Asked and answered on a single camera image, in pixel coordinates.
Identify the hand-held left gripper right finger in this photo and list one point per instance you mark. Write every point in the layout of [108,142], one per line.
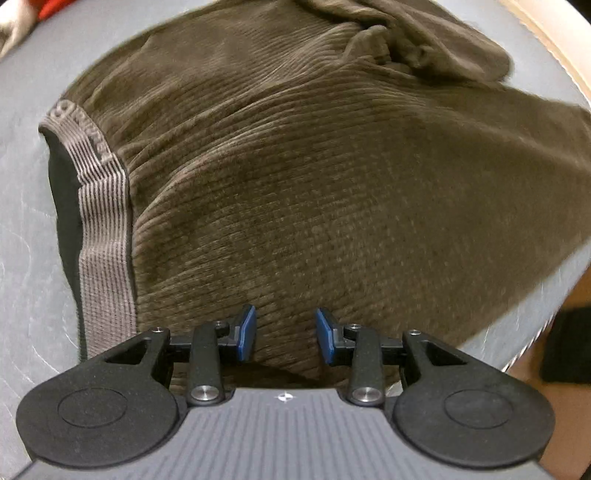
[324,337]

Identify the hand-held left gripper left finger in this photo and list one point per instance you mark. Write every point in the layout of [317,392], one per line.
[247,334]

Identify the grey quilted mattress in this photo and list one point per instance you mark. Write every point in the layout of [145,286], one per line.
[27,240]

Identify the person's black garment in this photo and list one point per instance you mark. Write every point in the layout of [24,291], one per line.
[568,346]

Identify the red folded blanket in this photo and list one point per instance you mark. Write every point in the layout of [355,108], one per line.
[60,7]

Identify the white cloth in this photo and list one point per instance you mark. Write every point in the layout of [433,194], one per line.
[14,27]

